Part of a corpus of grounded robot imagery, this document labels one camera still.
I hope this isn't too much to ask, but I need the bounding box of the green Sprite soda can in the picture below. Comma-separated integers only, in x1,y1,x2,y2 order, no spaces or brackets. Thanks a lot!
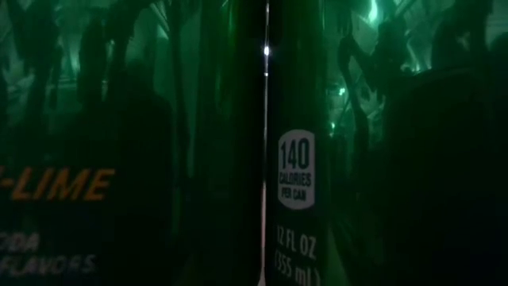
0,0,266,286
264,0,508,286

